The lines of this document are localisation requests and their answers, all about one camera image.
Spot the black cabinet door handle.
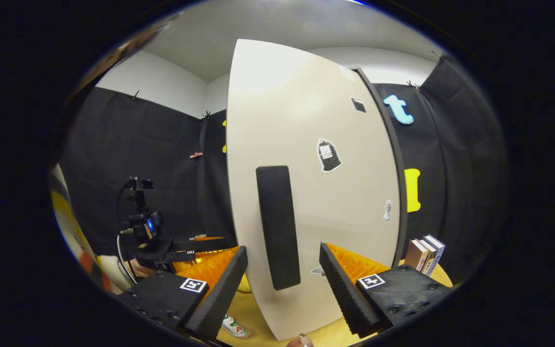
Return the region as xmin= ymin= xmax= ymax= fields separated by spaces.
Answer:
xmin=256 ymin=165 xmax=301 ymax=291

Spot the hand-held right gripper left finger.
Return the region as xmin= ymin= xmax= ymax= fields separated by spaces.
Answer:
xmin=118 ymin=246 xmax=249 ymax=342

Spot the grey book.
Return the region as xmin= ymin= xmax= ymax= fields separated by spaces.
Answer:
xmin=420 ymin=237 xmax=438 ymax=275

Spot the white bottle green cap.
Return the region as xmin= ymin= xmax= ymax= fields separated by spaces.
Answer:
xmin=222 ymin=313 xmax=249 ymax=338

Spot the white blue book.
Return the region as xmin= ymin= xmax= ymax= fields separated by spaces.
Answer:
xmin=424 ymin=234 xmax=447 ymax=277

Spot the thin white cable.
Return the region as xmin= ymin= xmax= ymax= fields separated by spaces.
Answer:
xmin=115 ymin=186 xmax=139 ymax=284

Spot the black backdrop cloth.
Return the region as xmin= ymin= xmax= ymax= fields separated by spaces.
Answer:
xmin=58 ymin=51 xmax=509 ymax=285

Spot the tan book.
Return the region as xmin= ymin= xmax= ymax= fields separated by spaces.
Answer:
xmin=404 ymin=239 xmax=428 ymax=272

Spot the grey cabinet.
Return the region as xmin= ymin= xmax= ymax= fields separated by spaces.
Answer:
xmin=352 ymin=67 xmax=410 ymax=268

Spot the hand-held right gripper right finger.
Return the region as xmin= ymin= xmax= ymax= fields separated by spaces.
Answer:
xmin=319 ymin=242 xmax=453 ymax=338

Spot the person's patterned clothing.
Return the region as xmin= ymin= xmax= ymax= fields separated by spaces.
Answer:
xmin=49 ymin=163 xmax=114 ymax=294

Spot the beige cabinet door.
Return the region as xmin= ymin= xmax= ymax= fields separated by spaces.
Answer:
xmin=226 ymin=39 xmax=403 ymax=342

